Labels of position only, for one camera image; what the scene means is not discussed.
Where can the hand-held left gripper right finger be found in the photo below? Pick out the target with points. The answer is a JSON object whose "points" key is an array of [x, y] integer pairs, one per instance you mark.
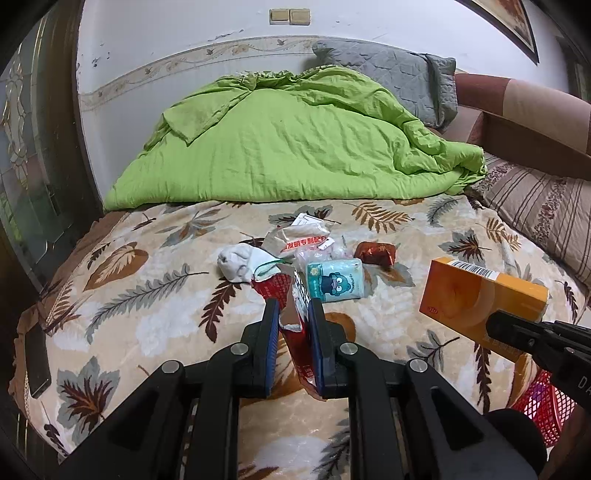
{"points": [[316, 350]]}

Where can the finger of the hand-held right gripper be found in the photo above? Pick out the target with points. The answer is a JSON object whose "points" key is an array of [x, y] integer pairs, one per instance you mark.
{"points": [[512, 332]]}

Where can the brown foil wrapper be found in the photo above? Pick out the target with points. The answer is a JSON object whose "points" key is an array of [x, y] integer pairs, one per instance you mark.
{"points": [[375, 254]]}

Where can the red plastic mesh basket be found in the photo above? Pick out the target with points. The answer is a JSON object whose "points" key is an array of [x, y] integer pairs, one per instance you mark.
{"points": [[549, 410]]}

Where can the orange cardboard box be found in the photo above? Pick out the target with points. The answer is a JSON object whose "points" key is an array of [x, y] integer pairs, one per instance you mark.
{"points": [[471, 295]]}

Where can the leaf-print blanket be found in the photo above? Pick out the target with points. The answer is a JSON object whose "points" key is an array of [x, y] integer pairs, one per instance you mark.
{"points": [[152, 300]]}

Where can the white packet with red print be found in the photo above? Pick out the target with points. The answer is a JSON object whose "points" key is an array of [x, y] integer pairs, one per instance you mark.
{"points": [[295, 243]]}

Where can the dark glass-panel door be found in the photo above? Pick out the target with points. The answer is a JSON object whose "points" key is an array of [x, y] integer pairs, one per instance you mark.
{"points": [[41, 152]]}

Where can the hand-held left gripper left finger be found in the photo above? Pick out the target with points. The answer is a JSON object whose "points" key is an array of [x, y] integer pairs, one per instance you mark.
{"points": [[272, 350]]}

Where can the gray quilted pillow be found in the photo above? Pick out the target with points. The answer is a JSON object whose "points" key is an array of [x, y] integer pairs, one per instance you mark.
{"points": [[397, 78]]}

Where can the brown and beige headboard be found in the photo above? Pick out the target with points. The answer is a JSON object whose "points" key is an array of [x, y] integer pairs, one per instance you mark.
{"points": [[517, 115]]}

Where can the green quilt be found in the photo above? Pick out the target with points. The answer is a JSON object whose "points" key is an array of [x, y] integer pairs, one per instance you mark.
{"points": [[286, 143]]}

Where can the dark framed wall picture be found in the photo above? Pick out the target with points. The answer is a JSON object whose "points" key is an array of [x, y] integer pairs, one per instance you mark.
{"points": [[512, 23]]}

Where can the black smartphone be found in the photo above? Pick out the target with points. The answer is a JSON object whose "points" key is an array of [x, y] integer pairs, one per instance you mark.
{"points": [[38, 364]]}

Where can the torn red snack wrapper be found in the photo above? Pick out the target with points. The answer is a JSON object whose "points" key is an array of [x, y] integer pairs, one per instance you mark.
{"points": [[295, 350]]}

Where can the beige wall switch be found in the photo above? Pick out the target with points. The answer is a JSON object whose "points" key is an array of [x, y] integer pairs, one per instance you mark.
{"points": [[279, 16], [300, 16]]}

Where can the pale blue tissue pack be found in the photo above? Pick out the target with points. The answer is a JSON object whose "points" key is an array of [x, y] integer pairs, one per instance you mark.
{"points": [[334, 281]]}

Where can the white paper scrap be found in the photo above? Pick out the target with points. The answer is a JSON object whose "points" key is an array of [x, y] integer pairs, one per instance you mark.
{"points": [[307, 222]]}

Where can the dark wooden door frame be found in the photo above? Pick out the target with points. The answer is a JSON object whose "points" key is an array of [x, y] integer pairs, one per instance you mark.
{"points": [[577, 69]]}

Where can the striped floral pillow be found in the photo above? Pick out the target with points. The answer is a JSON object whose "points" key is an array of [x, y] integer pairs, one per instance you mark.
{"points": [[540, 212]]}

